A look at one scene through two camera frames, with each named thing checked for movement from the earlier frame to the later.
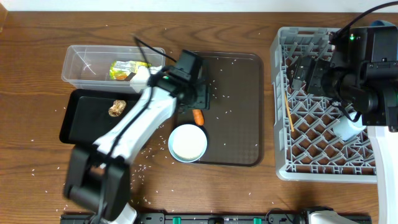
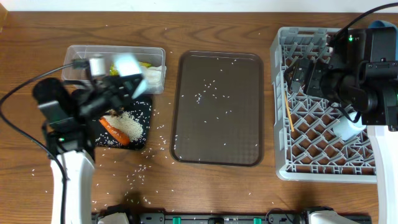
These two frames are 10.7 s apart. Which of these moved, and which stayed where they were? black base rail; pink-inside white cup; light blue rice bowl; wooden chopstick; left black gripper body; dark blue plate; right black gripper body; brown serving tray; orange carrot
Moved: orange carrot; light blue rice bowl; left black gripper body
Stayed: wooden chopstick; dark blue plate; brown serving tray; pink-inside white cup; black base rail; right black gripper body
